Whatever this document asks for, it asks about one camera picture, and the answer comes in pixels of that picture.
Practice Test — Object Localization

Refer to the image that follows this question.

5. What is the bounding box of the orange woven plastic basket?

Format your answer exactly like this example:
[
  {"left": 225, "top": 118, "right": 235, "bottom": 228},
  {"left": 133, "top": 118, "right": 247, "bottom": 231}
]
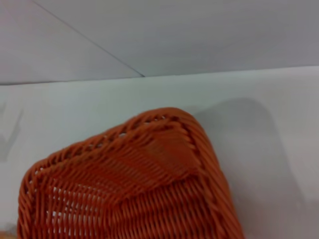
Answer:
[{"left": 16, "top": 107, "right": 246, "bottom": 239}]

